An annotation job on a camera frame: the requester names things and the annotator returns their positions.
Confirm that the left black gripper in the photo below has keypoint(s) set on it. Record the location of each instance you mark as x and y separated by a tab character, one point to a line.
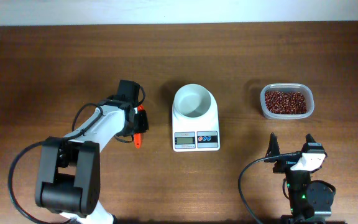
145	126

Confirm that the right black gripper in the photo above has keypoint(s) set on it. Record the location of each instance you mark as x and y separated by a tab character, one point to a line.
284	162

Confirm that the orange measuring scoop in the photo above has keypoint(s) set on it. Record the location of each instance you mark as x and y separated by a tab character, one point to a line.
138	136

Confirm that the red beans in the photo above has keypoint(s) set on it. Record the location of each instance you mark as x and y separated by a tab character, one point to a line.
279	102

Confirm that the white bowl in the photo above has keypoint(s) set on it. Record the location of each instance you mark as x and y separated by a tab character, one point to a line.
192	101

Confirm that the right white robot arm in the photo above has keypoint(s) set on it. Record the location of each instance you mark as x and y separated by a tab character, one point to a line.
310	200

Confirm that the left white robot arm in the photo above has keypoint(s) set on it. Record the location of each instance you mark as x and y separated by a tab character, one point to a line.
69	181

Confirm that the white kitchen scale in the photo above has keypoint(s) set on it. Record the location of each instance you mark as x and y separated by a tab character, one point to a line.
200	134

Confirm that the clear plastic container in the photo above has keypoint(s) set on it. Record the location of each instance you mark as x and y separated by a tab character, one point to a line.
288	87

